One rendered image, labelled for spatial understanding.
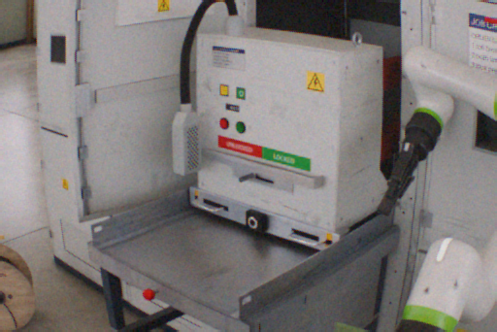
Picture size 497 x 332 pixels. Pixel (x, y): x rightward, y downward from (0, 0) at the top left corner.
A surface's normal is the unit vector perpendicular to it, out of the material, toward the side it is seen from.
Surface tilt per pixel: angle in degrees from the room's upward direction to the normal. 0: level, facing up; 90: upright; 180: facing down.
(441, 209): 90
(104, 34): 90
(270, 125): 90
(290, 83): 90
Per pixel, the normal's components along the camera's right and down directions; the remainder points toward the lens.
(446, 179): -0.66, 0.25
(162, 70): 0.61, 0.26
